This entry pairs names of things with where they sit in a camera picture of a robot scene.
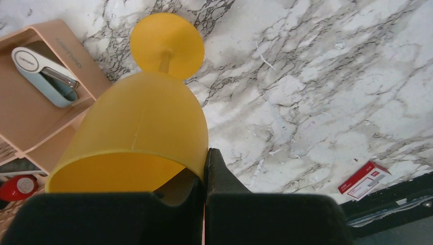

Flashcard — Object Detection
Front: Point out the yellow plastic wine glass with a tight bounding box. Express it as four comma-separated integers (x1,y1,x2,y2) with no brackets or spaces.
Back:
45,13,208,193

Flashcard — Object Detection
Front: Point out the red white staples box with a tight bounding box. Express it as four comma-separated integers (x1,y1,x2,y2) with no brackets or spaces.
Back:
338,161,392,201

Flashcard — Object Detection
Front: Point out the white blue stapler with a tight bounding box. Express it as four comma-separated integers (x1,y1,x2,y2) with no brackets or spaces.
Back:
11,46,79,108

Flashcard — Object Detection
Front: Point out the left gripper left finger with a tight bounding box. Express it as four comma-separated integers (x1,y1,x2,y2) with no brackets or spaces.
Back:
1,170,205,244

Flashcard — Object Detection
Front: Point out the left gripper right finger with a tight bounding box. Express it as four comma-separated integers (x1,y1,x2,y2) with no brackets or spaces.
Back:
204,148,353,244

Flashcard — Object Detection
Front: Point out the peach plastic file organizer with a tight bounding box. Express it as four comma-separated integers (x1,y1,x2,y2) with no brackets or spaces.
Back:
0,18,113,245

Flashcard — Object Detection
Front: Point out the red round object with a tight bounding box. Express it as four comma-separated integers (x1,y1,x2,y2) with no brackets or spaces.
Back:
1,175,38,202

